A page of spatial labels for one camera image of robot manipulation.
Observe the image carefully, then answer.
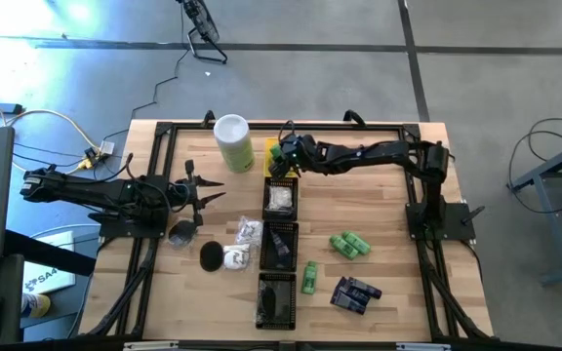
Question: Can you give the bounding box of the white printed box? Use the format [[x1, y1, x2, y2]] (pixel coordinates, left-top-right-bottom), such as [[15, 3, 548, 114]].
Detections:
[[21, 231, 77, 296]]

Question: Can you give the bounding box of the white yellow floor cable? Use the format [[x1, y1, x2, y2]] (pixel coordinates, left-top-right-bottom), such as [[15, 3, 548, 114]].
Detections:
[[0, 80, 101, 176]]

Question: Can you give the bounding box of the blue-legged side table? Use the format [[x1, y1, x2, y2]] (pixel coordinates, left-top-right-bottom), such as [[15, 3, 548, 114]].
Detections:
[[507, 136, 562, 287]]

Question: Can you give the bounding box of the black fan cable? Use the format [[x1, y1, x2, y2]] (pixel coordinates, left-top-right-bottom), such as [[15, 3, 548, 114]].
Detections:
[[100, 4, 187, 147]]

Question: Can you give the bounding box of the black floor fan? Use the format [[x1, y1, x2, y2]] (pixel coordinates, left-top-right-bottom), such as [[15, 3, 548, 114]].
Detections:
[[178, 0, 228, 65]]

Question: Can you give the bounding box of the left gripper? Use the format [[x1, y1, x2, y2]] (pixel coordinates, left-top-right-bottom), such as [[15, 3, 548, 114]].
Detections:
[[166, 159, 227, 227]]

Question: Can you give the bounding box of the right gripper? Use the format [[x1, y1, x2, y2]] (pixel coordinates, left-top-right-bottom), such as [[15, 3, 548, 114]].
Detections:
[[268, 135, 319, 179]]

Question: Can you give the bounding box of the white bracket strip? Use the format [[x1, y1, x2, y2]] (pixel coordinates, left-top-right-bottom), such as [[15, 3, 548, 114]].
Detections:
[[123, 340, 180, 351], [396, 342, 453, 351]]

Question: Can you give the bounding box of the black aluminium table frame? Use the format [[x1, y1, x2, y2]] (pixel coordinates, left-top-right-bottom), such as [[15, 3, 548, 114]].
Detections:
[[83, 109, 495, 342]]

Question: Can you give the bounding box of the clear bagged vanity pack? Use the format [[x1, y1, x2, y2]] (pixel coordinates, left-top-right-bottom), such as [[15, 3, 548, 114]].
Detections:
[[221, 243, 252, 272], [266, 186, 295, 212], [234, 215, 264, 247]]

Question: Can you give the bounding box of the yellow slotted plastic basket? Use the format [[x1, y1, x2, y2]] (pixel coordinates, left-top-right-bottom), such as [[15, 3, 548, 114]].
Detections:
[[263, 137, 298, 179]]

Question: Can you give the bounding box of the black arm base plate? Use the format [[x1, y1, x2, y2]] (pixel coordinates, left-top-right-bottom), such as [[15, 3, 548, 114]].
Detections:
[[405, 202, 485, 243], [88, 209, 170, 240]]

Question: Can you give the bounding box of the yellow blue can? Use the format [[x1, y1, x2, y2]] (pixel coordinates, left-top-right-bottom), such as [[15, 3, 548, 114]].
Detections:
[[20, 292, 52, 319]]

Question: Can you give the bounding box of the wipes canister with white lid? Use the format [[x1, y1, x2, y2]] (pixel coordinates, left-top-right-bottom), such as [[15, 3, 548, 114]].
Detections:
[[212, 113, 257, 175]]

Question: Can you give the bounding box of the black floor cable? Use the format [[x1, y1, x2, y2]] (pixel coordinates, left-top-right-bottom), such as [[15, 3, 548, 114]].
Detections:
[[507, 116, 562, 215]]

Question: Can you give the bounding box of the black slotted plastic basket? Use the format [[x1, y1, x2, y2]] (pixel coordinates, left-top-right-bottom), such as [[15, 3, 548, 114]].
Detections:
[[261, 175, 300, 222], [255, 271, 298, 332], [259, 221, 300, 273]]

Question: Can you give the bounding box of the black oval pad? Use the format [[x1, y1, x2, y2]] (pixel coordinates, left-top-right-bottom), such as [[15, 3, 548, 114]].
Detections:
[[198, 241, 225, 273]]

